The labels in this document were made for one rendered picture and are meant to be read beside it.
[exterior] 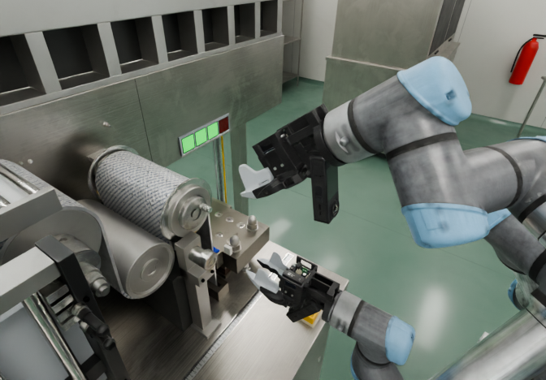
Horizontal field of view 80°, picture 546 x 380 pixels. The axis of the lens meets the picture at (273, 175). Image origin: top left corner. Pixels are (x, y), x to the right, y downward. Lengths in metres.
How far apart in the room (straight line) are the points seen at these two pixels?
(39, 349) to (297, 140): 0.41
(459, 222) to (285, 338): 0.66
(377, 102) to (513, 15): 4.53
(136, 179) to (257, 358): 0.51
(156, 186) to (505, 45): 4.58
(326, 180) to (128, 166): 0.49
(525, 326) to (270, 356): 0.53
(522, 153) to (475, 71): 4.56
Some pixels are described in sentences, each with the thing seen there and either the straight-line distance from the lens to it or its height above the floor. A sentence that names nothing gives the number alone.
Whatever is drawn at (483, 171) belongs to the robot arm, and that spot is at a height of 1.53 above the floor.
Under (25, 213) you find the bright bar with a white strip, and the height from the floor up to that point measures 1.44.
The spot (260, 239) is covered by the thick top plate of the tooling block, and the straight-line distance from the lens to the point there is 0.99.
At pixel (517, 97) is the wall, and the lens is 5.06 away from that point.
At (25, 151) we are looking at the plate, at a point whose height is 1.35.
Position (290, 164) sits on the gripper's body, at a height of 1.47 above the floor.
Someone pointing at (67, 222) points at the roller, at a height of 1.37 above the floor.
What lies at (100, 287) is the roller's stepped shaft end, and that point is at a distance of 0.51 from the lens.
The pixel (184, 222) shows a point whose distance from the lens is 0.71.
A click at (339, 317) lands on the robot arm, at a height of 1.13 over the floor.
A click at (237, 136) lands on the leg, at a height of 0.97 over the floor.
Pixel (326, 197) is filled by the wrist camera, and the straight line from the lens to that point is 0.47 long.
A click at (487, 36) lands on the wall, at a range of 4.92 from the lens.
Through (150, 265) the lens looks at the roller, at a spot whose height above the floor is 1.19.
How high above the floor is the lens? 1.71
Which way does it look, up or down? 34 degrees down
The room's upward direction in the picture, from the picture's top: 2 degrees clockwise
